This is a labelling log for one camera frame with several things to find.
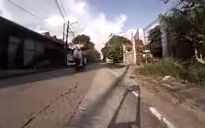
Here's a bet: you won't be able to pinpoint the grass verge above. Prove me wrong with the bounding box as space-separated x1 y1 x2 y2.
138 58 205 88

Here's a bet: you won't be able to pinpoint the pale wall with pillars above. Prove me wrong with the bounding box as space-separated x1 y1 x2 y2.
122 28 146 66

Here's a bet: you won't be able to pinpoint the person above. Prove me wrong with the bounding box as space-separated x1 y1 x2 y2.
72 46 88 67

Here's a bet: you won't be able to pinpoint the concrete pole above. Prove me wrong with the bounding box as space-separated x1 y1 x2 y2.
159 14 169 61

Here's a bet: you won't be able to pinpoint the dark utility pole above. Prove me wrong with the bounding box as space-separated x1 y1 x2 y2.
64 19 71 51

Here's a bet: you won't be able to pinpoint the white vehicle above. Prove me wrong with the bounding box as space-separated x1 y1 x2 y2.
66 49 77 67

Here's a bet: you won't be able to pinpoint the large tree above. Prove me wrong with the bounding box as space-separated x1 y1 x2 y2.
146 0 205 64

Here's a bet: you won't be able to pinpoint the dirt shoulder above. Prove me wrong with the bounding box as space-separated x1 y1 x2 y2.
123 64 205 128

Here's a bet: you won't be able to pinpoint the leafy tree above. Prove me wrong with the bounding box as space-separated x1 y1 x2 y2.
100 34 133 64
71 34 102 64

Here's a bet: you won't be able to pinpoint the long dark building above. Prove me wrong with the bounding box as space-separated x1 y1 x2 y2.
0 13 68 73

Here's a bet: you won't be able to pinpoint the motorcycle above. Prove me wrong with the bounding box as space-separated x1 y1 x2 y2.
73 57 88 73

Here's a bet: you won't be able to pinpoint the grey asphalt road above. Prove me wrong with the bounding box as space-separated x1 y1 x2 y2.
0 63 178 128

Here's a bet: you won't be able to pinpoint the overhead wires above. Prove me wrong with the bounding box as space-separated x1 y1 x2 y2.
6 0 78 38

